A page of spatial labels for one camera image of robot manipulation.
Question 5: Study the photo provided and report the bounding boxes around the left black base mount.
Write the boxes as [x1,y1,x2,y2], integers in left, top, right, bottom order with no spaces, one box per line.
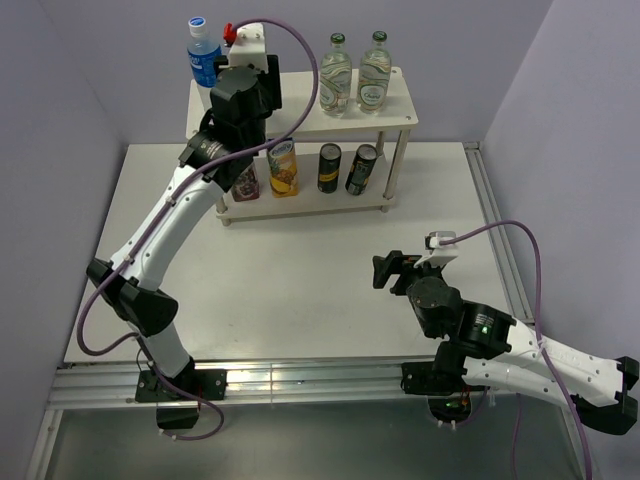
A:
[134,369,227,431]

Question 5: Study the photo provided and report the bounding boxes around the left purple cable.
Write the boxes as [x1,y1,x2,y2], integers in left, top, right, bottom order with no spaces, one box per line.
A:
[75,18,320,441]

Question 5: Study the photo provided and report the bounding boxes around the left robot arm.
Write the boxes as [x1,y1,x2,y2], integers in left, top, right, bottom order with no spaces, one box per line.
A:
[87,54,282,399]

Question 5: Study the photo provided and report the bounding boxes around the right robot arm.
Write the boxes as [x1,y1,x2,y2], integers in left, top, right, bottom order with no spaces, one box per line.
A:
[373,250,639,435]

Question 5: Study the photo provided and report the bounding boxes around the pineapple juice carton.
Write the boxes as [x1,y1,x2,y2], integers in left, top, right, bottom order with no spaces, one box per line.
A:
[267,138,299,198]

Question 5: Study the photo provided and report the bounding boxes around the grape juice carton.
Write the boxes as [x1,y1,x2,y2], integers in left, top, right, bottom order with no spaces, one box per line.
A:
[231,162,260,202]

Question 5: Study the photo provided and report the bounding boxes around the aluminium rail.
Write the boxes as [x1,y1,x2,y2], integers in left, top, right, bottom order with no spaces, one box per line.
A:
[46,357,423,410]
[463,142,535,327]

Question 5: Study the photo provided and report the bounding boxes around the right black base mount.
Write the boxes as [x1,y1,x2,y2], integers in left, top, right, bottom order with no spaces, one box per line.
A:
[400,361,487,426]

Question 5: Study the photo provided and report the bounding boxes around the aluminium front rail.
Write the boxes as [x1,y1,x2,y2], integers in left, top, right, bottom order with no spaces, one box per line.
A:
[46,357,423,410]

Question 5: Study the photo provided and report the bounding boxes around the white two-tier shelf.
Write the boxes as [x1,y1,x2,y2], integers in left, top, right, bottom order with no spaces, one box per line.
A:
[184,66,420,229]

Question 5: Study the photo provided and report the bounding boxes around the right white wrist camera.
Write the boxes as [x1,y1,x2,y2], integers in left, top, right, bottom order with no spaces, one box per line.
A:
[414,231,458,269]

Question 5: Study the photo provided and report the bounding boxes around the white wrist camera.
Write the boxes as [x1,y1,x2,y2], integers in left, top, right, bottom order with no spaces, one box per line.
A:
[414,231,458,269]
[223,22,269,73]

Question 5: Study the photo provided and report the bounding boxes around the black Schweppes can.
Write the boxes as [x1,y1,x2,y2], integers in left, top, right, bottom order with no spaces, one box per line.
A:
[345,144,378,196]
[317,143,342,194]

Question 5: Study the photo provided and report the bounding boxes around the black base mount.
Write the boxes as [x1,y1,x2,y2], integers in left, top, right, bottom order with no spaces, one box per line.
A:
[134,369,227,431]
[400,361,487,426]

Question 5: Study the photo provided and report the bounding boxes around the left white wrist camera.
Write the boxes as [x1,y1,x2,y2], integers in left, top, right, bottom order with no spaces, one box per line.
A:
[223,22,269,73]

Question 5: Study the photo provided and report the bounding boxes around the Pocari water bottle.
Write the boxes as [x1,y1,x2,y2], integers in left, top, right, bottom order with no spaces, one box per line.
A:
[187,16,221,110]

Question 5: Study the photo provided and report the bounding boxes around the green-cap glass bottle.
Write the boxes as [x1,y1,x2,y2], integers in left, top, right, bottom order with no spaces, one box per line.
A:
[319,32,352,116]
[356,30,392,114]

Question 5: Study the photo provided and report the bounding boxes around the aluminium right side rail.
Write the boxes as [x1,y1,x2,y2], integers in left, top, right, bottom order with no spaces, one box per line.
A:
[463,142,535,327]

